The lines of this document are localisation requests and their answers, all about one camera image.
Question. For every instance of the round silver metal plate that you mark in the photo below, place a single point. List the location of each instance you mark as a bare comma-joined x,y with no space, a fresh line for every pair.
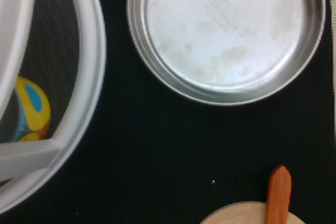
226,51

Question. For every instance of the fork with orange wooden handle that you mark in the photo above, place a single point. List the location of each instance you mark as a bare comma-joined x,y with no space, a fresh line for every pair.
277,196

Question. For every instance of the yellow blue can lower tier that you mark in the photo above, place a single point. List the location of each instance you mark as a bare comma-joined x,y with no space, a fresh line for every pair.
34,111

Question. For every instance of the white two-tier turntable rack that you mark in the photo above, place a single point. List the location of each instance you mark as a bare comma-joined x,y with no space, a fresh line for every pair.
30,161

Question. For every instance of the round wooden coaster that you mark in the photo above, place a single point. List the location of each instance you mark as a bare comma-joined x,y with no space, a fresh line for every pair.
246,213

